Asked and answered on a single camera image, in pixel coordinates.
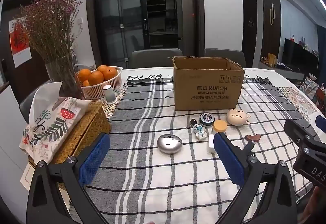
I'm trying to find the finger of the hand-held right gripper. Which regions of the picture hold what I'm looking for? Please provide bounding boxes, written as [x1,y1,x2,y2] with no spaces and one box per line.
[284,119,321,142]
[315,115,326,134]

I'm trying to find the kitchen shelf rack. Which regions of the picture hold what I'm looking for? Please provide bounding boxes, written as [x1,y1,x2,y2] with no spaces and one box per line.
[146,0,179,50]

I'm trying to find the yellow box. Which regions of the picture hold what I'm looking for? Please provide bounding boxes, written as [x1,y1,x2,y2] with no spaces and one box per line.
[266,53,278,66]

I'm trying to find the small jar with orange lid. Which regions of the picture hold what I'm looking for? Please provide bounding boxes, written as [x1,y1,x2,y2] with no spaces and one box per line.
[213,120,228,135]

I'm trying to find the black television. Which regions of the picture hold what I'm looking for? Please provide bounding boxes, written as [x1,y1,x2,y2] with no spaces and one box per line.
[282,38,319,71]

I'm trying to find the woven wicker basket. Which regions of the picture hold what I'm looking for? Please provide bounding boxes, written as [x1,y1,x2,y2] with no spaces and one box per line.
[28,102,111,189]

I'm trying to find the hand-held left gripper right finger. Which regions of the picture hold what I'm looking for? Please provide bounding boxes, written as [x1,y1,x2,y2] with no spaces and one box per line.
[213,132,298,224]

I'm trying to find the patterned cushion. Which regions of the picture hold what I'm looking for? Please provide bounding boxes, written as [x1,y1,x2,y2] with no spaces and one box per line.
[300,78,319,99]

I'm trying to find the grey dining chair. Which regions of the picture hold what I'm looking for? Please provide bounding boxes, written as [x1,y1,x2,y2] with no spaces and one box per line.
[204,48,247,68]
[130,49,183,69]
[19,86,41,125]

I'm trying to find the small white grey cup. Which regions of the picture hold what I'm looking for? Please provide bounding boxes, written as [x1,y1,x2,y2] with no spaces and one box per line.
[102,84,118,105]

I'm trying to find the dried pink flowers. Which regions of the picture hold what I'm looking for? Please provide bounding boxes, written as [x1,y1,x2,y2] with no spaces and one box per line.
[19,0,84,82]

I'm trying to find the silver oval case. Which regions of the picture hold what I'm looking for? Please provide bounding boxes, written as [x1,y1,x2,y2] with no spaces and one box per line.
[157,134,183,154]

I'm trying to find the round tin with green label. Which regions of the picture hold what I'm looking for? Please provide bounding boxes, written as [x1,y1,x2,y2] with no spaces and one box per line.
[199,112,216,128]

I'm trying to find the grey checked table cloth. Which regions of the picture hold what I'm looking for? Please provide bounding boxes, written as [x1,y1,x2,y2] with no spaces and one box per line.
[69,75,321,224]

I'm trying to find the floral fabric tissue cover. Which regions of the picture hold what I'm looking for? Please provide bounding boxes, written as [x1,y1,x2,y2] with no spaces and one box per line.
[19,81,93,161]

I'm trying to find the dark wooden door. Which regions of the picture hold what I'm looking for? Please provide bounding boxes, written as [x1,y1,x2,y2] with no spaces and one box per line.
[242,0,258,61]

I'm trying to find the glass vase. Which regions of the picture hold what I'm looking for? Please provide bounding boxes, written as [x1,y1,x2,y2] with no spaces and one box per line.
[45,61,84,100]

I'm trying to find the tile-patterned tablecloth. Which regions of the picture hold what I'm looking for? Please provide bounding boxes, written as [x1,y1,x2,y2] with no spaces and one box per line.
[100,85,320,122]

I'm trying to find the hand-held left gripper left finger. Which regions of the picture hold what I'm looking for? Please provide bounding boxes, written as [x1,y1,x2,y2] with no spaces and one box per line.
[27,133,111,224]

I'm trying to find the small white box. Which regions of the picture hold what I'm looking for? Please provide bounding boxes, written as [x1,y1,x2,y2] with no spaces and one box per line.
[207,134,217,153]

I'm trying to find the brown cardboard box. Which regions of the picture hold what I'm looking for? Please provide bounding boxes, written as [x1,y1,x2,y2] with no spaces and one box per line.
[173,56,246,111]

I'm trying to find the beige round toy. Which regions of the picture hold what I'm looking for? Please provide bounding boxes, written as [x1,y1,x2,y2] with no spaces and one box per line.
[226,108,251,126]

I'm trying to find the white fruit basket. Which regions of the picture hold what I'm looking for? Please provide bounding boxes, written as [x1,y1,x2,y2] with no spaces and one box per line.
[76,66,123,100]

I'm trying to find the dark glass sliding door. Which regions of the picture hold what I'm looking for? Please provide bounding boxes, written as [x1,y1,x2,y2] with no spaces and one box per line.
[95,0,148,69]

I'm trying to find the silver refrigerator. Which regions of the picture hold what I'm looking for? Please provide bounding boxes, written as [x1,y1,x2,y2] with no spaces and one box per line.
[174,0,195,59]

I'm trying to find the small astronaut figurine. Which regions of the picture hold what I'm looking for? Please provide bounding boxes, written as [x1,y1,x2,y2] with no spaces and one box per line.
[192,124,207,141]

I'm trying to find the white television cabinet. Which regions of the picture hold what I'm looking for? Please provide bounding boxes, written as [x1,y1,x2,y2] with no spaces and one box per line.
[258,61,305,80]

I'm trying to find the dark door with gold handle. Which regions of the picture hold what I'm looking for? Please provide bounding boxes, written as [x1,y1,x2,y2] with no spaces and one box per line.
[261,0,282,61]

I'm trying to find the blue curtain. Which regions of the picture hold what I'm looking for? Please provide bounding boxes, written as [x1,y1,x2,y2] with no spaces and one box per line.
[317,24,326,71]

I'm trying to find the red wall calendar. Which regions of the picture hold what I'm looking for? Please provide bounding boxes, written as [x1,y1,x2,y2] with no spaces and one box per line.
[9,17,32,68]

